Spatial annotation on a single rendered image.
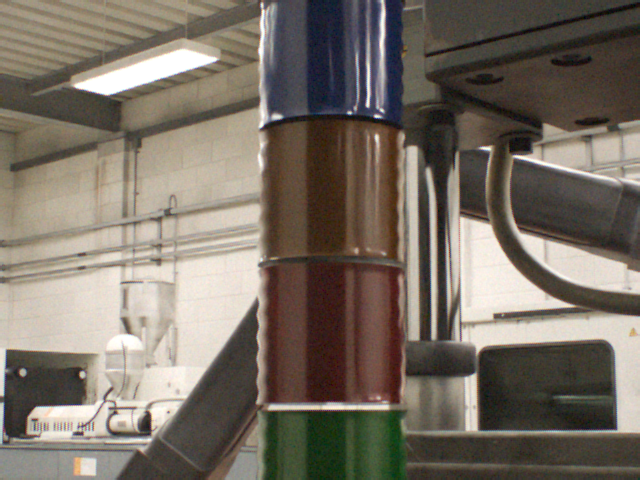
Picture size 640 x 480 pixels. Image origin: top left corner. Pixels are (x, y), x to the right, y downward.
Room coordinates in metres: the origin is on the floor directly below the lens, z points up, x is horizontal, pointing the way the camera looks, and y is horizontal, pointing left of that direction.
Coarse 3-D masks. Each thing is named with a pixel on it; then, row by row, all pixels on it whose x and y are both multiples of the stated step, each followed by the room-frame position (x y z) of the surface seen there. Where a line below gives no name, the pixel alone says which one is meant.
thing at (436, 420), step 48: (432, 144) 0.58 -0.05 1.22; (432, 192) 0.58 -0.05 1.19; (432, 240) 0.58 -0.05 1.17; (432, 288) 0.58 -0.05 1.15; (432, 336) 0.58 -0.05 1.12; (432, 384) 0.58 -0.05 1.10; (432, 432) 0.55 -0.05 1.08; (480, 432) 0.53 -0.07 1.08; (528, 432) 0.51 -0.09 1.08; (576, 432) 0.50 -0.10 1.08; (624, 432) 0.49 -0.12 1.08
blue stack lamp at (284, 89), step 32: (288, 0) 0.29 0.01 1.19; (320, 0) 0.29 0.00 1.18; (352, 0) 0.29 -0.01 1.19; (384, 0) 0.30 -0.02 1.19; (288, 32) 0.29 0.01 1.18; (320, 32) 0.29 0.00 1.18; (352, 32) 0.29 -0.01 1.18; (384, 32) 0.30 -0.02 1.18; (288, 64) 0.29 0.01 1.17; (320, 64) 0.29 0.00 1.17; (352, 64) 0.29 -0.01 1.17; (384, 64) 0.30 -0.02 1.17; (288, 96) 0.29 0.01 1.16; (320, 96) 0.29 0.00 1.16; (352, 96) 0.29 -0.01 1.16; (384, 96) 0.30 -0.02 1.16
